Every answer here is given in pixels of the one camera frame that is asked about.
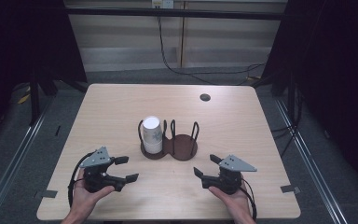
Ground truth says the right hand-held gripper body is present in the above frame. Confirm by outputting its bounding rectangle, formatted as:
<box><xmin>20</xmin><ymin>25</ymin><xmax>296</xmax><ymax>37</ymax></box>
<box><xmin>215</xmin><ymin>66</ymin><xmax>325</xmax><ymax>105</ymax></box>
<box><xmin>218</xmin><ymin>154</ymin><xmax>258</xmax><ymax>196</ymax></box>

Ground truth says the thin black cables bundle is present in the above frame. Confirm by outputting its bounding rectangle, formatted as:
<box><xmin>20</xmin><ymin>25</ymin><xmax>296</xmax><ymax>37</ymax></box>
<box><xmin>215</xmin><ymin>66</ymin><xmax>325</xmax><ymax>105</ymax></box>
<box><xmin>270</xmin><ymin>123</ymin><xmax>298</xmax><ymax>157</ymax></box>

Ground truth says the person's right hand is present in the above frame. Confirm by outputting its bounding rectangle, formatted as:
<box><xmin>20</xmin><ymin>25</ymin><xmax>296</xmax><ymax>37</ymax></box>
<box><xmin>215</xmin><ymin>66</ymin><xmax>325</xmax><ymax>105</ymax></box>
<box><xmin>207</xmin><ymin>181</ymin><xmax>253</xmax><ymax>219</ymax></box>

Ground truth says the black horizontal bar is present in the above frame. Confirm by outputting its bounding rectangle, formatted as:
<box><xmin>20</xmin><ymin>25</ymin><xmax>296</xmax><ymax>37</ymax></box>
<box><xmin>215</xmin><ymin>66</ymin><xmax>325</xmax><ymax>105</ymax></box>
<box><xmin>64</xmin><ymin>7</ymin><xmax>289</xmax><ymax>21</ymax></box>

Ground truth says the dark curtain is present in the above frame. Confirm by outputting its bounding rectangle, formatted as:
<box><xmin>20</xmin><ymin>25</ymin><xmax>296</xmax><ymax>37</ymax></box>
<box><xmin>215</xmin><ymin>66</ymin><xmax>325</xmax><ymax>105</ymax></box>
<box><xmin>260</xmin><ymin>0</ymin><xmax>358</xmax><ymax>190</ymax></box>
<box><xmin>0</xmin><ymin>0</ymin><xmax>89</xmax><ymax>153</ymax></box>

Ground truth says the grey tape strip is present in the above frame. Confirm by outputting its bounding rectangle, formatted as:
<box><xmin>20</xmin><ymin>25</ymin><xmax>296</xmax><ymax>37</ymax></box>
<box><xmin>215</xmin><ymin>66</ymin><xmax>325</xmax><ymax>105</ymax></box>
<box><xmin>280</xmin><ymin>184</ymin><xmax>302</xmax><ymax>194</ymax></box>
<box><xmin>33</xmin><ymin>189</ymin><xmax>59</xmax><ymax>200</ymax></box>

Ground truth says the long black floor cable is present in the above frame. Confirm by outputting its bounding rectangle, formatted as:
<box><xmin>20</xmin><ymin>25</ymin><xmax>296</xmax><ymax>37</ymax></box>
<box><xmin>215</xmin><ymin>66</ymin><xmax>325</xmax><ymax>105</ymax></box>
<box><xmin>156</xmin><ymin>7</ymin><xmax>267</xmax><ymax>86</ymax></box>

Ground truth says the black metal stand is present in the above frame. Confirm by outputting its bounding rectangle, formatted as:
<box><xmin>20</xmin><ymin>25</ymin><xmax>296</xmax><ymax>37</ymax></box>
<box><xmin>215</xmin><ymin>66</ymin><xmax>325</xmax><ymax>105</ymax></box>
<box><xmin>28</xmin><ymin>73</ymin><xmax>42</xmax><ymax>127</ymax></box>
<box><xmin>286</xmin><ymin>73</ymin><xmax>303</xmax><ymax>127</ymax></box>

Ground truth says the metal floor rail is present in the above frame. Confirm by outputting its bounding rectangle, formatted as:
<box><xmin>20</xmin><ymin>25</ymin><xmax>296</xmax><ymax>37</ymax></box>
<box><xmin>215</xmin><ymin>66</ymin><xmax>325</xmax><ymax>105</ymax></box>
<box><xmin>0</xmin><ymin>101</ymin><xmax>56</xmax><ymax>224</ymax></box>
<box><xmin>274</xmin><ymin>98</ymin><xmax>351</xmax><ymax>224</ymax></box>

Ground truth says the white paper cup floral print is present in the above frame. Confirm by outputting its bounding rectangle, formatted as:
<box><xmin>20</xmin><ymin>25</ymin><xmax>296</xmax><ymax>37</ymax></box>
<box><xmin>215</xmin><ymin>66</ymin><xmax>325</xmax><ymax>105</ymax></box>
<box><xmin>142</xmin><ymin>116</ymin><xmax>163</xmax><ymax>146</ymax></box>

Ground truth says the dark brown wire cup holder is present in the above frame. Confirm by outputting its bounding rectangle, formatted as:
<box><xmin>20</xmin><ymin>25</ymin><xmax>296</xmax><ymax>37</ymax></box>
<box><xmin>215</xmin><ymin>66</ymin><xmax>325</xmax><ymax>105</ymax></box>
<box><xmin>137</xmin><ymin>119</ymin><xmax>200</xmax><ymax>161</ymax></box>

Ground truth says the right hand-held gripper black cable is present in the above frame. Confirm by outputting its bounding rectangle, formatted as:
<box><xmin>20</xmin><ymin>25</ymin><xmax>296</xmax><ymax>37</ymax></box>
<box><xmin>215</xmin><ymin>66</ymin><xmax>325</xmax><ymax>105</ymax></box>
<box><xmin>238</xmin><ymin>177</ymin><xmax>258</xmax><ymax>222</ymax></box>

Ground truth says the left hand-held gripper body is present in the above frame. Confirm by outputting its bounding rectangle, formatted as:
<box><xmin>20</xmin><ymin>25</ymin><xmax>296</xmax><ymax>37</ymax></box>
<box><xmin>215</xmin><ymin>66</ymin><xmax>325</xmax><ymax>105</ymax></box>
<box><xmin>79</xmin><ymin>146</ymin><xmax>119</xmax><ymax>193</ymax></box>

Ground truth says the person's left hand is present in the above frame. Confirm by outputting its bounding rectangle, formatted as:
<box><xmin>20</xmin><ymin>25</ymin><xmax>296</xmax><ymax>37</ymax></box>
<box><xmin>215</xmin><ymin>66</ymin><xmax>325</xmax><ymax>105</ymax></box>
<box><xmin>71</xmin><ymin>169</ymin><xmax>117</xmax><ymax>216</ymax></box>

